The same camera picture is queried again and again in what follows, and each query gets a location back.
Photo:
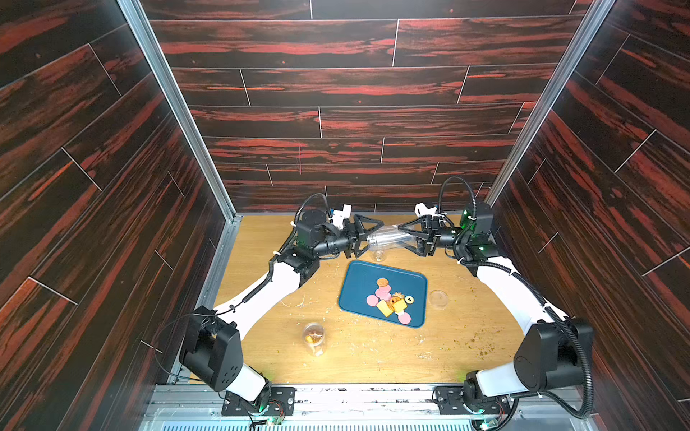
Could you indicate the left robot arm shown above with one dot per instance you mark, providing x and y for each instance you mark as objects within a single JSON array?
[{"x": 212, "y": 343}]

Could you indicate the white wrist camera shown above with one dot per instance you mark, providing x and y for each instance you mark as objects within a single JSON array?
[
  {"x": 421, "y": 210},
  {"x": 339, "y": 216}
]

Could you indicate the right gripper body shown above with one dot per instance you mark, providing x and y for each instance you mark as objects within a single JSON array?
[{"x": 430, "y": 237}]

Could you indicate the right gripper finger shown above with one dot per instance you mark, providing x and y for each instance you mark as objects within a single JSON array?
[
  {"x": 418, "y": 247},
  {"x": 420, "y": 226}
]

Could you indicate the teal plastic tray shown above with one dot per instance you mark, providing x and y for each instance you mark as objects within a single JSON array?
[{"x": 361, "y": 281}]

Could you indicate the clear jar lid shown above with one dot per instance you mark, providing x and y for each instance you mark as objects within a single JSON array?
[{"x": 438, "y": 300}]

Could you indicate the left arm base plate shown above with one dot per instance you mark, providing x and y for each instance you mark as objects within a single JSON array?
[{"x": 278, "y": 402}]

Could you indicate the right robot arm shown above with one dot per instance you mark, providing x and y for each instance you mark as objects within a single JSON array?
[{"x": 554, "y": 358}]

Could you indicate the clear jar with cookies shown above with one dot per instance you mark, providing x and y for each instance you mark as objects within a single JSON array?
[{"x": 379, "y": 255}]

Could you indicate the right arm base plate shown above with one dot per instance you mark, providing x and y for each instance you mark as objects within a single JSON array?
[{"x": 456, "y": 400}]

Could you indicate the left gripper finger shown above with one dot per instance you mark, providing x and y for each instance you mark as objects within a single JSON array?
[
  {"x": 359, "y": 248},
  {"x": 366, "y": 226}
]

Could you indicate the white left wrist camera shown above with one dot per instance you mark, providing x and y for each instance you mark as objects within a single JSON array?
[{"x": 339, "y": 216}]

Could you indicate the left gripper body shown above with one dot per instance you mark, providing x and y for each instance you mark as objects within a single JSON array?
[{"x": 335, "y": 243}]

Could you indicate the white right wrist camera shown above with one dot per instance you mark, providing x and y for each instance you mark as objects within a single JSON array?
[{"x": 421, "y": 210}]

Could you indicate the yellow square cookie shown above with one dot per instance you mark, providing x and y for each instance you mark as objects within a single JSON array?
[
  {"x": 399, "y": 306},
  {"x": 383, "y": 307}
]

